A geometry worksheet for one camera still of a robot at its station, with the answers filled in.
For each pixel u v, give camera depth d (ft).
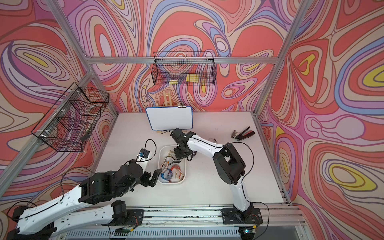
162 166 2.89
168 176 2.77
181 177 2.82
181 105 2.91
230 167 1.72
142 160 1.83
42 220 1.34
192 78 2.97
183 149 2.27
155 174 1.94
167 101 3.89
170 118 3.15
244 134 3.43
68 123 2.22
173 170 2.93
